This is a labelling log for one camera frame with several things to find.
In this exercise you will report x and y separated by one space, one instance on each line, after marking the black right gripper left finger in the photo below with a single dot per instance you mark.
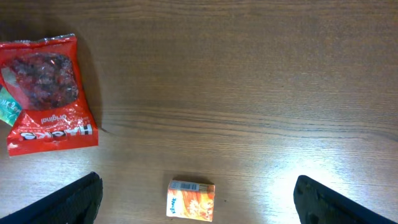
76 203

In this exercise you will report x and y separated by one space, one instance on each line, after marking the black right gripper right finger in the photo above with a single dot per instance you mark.
315 203

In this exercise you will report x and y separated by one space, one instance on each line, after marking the orange small carton box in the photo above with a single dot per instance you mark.
190 200

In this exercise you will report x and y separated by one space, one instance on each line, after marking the red Hacks candy bag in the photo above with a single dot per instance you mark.
43 76

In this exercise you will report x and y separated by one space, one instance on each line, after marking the teal tissue pack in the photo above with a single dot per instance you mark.
9 107

